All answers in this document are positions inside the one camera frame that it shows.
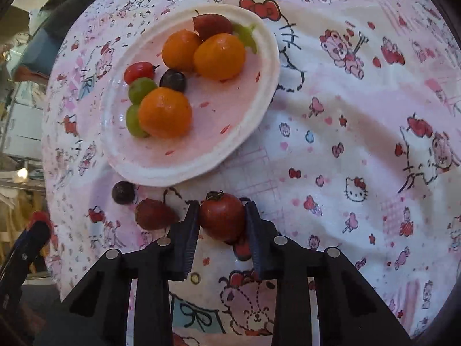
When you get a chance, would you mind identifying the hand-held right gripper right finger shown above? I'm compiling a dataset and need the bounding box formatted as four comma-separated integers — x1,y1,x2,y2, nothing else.
243,201,415,346

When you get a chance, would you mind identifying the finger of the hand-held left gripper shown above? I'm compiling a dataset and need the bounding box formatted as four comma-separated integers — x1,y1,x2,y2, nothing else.
0,220,52,318

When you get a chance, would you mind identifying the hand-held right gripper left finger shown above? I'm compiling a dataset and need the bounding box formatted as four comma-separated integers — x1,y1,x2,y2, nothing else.
32,201,201,346

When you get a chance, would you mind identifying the round red tomato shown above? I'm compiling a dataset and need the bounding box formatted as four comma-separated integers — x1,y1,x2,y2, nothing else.
199,191,246,244

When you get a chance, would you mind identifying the pink white paper plate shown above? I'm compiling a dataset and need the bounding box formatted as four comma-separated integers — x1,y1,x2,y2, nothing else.
100,3,280,187

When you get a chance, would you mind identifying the large orange mandarin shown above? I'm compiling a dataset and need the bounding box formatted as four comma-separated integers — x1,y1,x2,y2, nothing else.
138,87,193,139

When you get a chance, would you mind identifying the green grape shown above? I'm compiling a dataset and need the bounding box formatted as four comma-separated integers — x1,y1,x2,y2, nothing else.
128,77,158,104
126,104,150,138

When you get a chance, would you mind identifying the purple grape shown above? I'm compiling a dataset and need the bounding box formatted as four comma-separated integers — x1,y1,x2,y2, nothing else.
111,181,137,204
159,68,188,93

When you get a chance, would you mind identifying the small red cherry tomato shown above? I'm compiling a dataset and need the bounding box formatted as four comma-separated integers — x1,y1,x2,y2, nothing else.
123,62,159,85

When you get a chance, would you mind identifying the red strawberry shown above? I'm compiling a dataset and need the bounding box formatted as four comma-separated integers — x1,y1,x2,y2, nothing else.
135,198,180,231
192,12,233,42

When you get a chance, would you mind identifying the white cabinet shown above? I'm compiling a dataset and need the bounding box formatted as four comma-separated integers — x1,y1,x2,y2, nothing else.
0,81,47,159

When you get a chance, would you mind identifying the pink printed blanket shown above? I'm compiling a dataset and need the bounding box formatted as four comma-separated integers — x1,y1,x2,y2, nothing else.
41,0,461,346

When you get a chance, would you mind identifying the blue cloth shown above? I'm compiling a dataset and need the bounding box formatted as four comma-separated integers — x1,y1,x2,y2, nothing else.
14,31,60,74

